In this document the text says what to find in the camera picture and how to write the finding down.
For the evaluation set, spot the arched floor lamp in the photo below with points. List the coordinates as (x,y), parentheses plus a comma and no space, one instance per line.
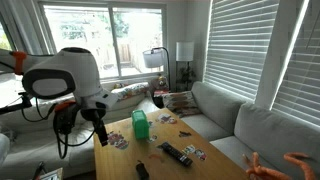
(157,57)

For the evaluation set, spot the patterned throw pillow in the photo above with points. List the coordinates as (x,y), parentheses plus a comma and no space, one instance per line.
(182,103)

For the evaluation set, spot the white window blinds right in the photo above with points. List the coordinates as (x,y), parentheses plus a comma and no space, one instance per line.
(299,93)

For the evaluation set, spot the black tv remote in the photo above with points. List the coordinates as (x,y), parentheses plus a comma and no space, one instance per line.
(176,154)

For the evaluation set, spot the grey sectional sofa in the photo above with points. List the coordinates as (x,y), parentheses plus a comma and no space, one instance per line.
(237,127)

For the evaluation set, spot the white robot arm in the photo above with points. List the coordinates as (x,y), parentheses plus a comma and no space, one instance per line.
(72,70)

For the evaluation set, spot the orange octopus plush toy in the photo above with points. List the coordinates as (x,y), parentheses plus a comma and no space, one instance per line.
(257,171)

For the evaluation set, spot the floral cushion on couch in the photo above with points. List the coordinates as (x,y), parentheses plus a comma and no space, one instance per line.
(131,90)

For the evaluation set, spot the white window blinds left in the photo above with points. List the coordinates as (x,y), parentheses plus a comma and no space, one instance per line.
(238,41)

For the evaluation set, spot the white leather couch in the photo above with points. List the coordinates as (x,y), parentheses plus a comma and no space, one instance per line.
(31,143)

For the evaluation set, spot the green treasure chest box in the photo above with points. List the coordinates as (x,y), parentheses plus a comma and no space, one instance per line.
(140,124)

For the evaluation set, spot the white window blinds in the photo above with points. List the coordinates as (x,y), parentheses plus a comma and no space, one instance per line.
(299,93)
(238,41)

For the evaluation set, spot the skull character sticker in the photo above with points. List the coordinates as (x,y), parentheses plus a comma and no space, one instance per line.
(166,119)

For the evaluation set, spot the wooden table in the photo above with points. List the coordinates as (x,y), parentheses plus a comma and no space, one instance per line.
(116,164)

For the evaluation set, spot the blue toy car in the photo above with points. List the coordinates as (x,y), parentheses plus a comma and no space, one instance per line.
(142,172)

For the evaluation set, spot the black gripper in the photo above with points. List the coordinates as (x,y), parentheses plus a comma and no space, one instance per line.
(65,117)

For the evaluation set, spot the small card sticker pair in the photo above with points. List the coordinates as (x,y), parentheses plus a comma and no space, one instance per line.
(191,149)

